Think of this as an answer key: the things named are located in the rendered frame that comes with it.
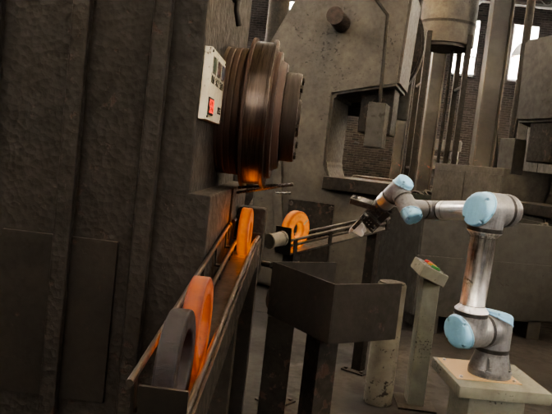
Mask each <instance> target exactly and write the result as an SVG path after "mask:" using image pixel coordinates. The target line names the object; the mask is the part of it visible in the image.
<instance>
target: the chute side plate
mask: <svg viewBox="0 0 552 414"><path fill-rule="evenodd" d="M260 245H261V238H260V239H259V241H258V242H257V243H256V245H255V249H254V250H253V252H252V255H251V258H250V261H249V263H248V266H247V268H246V272H245V273H244V276H243V279H242V281H241V285H240V287H239V290H238V291H237V295H236V297H235V300H234V302H233V304H232V308H231V310H230V312H229V315H228V319H227V321H226V323H225V325H224V328H223V332H222V333H221V336H220V339H219V341H218V344H217V347H216V349H215V351H214V355H213V358H212V361H211V362H210V364H209V368H208V370H207V372H206V375H205V378H204V381H203V383H202V385H201V388H200V391H199V393H198V396H197V399H196V401H195V404H194V407H193V409H192V413H191V414H207V411H208V409H209V405H210V402H211V399H212V397H213V394H214V390H215V387H216V384H217V382H218V379H219V376H220V373H221V370H222V368H223V363H224V361H225V358H226V355H227V353H228V349H229V346H230V343H231V341H232V336H233V334H234V329H235V321H236V318H237V315H239V316H240V314H241V311H242V307H243V304H244V301H245V299H246V294H247V292H248V289H249V286H250V284H251V280H252V277H253V274H254V272H255V269H256V267H257V263H258V256H259V254H260ZM258 248H259V250H258ZM239 316H238V319H239Z"/></svg>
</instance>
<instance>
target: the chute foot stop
mask: <svg viewBox="0 0 552 414"><path fill-rule="evenodd" d="M188 398H189V390H184V389H171V388H164V387H158V386H152V385H145V384H140V385H139V389H138V401H137V413H136V414H187V408H188Z"/></svg>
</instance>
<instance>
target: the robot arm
mask: <svg viewBox="0 0 552 414"><path fill-rule="evenodd" d="M413 187H414V186H413V182H412V180H411V178H410V177H408V176H406V175H403V174H400V175H398V176H397V177H396V178H395V179H394V180H393V181H392V182H391V183H390V184H389V185H388V186H387V187H386V188H385V189H384V190H383V191H382V192H381V193H380V194H379V195H378V196H377V198H376V199H375V200H369V199H366V198H364V197H360V196H358V195H353V196H352V197H351V198H350V201H349V203H350V204H352V205H357V206H360V207H362V208H366V209H367V210H366V211H365V212H364V213H363V214H362V215H361V217H360V218H359V219H358V220H357V221H356V222H355V223H354V224H353V225H352V226H351V228H350V229H349V234H350V233H351V232H354V233H355V234H357V235H359V236H360V237H362V236H363V235H364V233H365V232H366V227H367V228H369V230H370V231H371V232H373V230H374V229H375V230H376V229H377V228H378V227H379V226H380V224H381V223H382V222H383V221H384V220H385V219H386V218H387V217H388V216H389V215H391V213H392V212H393V211H392V210H391V209H392V208H393V207H394V206H395V205H396V206H397V208H398V211H399V213H400V215H401V217H402V218H403V220H404V222H405V223H406V224H414V223H418V222H419V221H420V220H421V219H433V220H442V219H443V220H464V221H465V222H466V223H467V230H468V232H469V233H470V235H471V236H470V241H469V247H468V252H467V261H466V266H465V272H464V277H463V282H462V291H461V297H460V302H459V303H458V304H457V305H456V306H454V309H453V314H452V315H450V316H449V317H448V318H447V319H446V320H445V322H444V333H445V336H446V338H447V339H448V341H449V342H450V343H451V344H452V345H453V346H454V347H456V348H461V349H463V348H464V349H470V348H475V351H474V352H473V354H472V356H471V360H470V361H469V362H468V365H467V371H468V372H469V373H471V374H472V375H475V376H477V377H480V378H483V379H486V380H495V381H508V380H511V378H512V369H511V365H510V360H509V351H510V345H511V339H512V333H513V317H512V316H511V315H510V314H508V313H505V312H502V311H499V310H493V309H489V308H485V304H486V298H487V293H488V288H489V283H490V274H491V269H492V264H493V259H494V253H495V244H496V239H497V238H498V237H500V236H501V235H502V233H503V229H504V228H509V227H512V226H514V225H516V224H517V223H518V222H519V221H520V220H521V218H522V216H523V207H522V203H521V201H520V200H519V199H518V198H517V197H515V196H513V195H509V194H499V193H491V192H488V191H484V192H477V193H474V194H472V195H471V196H469V197H468V198H467V200H415V199H414V197H413V195H412V193H411V192H410V191H411V190H412V188H413ZM365 226H366V227H365ZM376 227H377V228H376ZM372 229H373V230H372Z"/></svg>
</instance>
